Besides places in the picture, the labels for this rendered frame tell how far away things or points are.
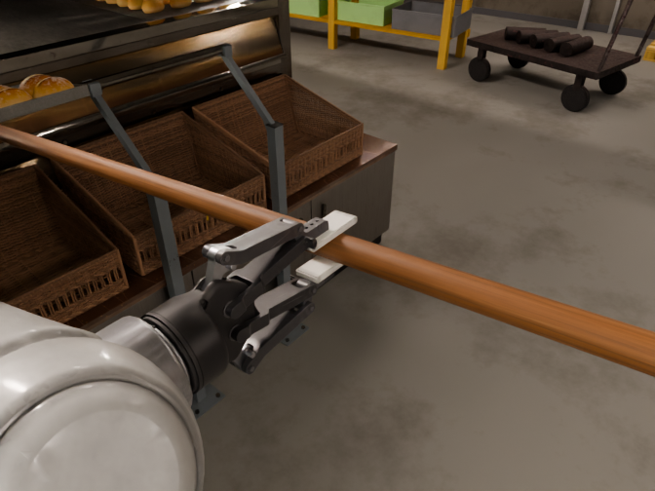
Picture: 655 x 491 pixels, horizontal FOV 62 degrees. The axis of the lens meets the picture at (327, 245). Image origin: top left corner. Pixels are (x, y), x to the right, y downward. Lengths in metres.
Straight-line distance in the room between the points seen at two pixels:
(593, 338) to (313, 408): 1.74
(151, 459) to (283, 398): 1.95
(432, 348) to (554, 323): 1.92
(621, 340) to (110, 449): 0.35
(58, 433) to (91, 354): 0.03
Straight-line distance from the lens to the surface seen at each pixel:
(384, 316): 2.46
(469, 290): 0.47
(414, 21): 5.72
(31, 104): 1.44
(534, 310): 0.45
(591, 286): 2.90
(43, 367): 0.20
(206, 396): 2.18
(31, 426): 0.19
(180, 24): 2.28
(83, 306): 1.75
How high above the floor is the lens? 1.67
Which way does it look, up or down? 36 degrees down
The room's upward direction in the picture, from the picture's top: straight up
